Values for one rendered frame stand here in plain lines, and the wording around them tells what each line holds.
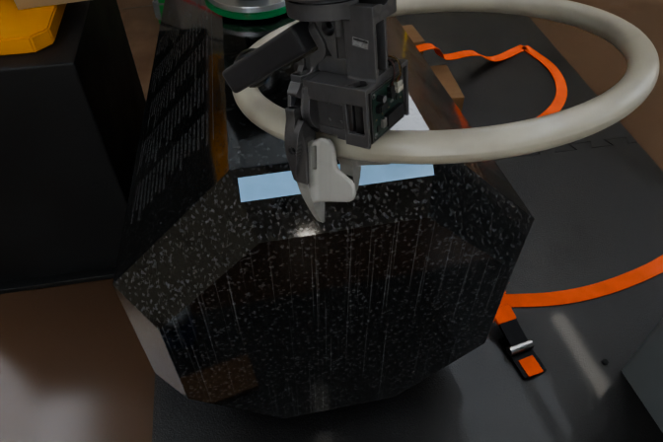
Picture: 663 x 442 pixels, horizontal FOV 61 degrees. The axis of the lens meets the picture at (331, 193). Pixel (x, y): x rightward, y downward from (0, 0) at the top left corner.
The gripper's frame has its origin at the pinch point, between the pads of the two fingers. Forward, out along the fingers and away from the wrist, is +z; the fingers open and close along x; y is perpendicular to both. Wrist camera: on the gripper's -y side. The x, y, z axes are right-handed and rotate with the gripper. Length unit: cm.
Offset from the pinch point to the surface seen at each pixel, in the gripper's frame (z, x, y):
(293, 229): 21.2, 14.1, -19.3
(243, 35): 4, 44, -53
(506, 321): 88, 74, -1
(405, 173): 17.0, 30.3, -8.0
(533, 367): 95, 67, 9
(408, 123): 12.4, 38.0, -11.3
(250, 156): 11.6, 16.7, -28.4
